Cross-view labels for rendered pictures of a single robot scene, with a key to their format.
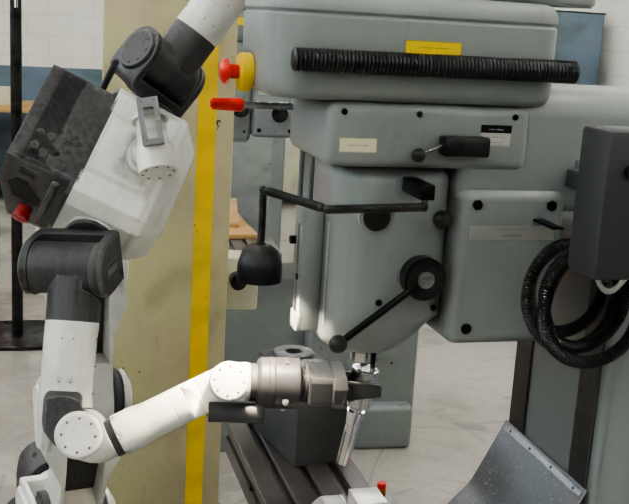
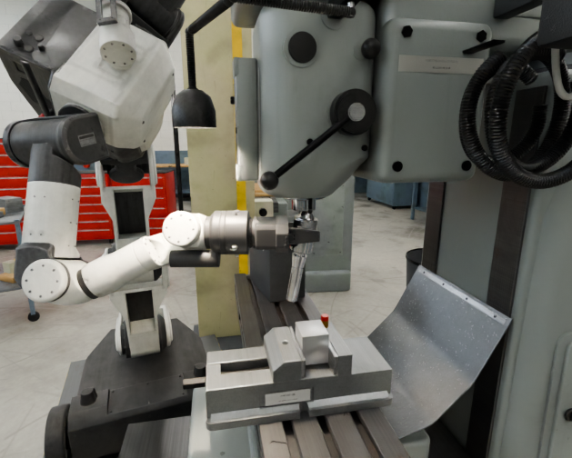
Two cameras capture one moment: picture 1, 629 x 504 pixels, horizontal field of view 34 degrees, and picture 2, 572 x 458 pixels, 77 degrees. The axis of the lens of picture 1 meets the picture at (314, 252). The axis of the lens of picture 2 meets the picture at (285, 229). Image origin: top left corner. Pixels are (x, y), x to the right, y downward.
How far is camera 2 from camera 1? 110 cm
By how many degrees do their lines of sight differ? 5
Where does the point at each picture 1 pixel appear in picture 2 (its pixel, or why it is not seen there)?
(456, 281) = (386, 117)
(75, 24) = not seen: hidden behind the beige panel
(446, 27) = not seen: outside the picture
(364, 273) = (294, 110)
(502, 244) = (432, 77)
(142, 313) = not seen: hidden behind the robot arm
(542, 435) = (455, 273)
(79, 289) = (50, 154)
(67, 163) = (50, 57)
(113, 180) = (93, 73)
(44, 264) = (23, 135)
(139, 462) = (216, 301)
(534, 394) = (445, 242)
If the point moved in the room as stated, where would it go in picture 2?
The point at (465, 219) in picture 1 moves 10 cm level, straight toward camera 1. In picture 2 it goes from (394, 48) to (399, 29)
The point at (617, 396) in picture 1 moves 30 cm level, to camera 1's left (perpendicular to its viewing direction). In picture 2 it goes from (546, 229) to (371, 226)
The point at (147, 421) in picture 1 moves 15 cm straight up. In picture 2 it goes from (112, 267) to (102, 187)
